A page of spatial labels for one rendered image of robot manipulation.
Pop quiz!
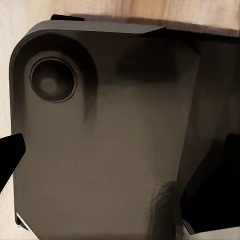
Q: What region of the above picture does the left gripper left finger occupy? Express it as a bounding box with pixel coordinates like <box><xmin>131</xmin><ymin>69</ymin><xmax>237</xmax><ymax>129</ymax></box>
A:
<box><xmin>0</xmin><ymin>133</ymin><xmax>26</xmax><ymax>193</ymax></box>

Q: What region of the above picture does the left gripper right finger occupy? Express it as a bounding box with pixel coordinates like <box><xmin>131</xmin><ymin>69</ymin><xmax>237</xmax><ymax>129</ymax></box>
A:
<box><xmin>224</xmin><ymin>133</ymin><xmax>240</xmax><ymax>173</ymax></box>

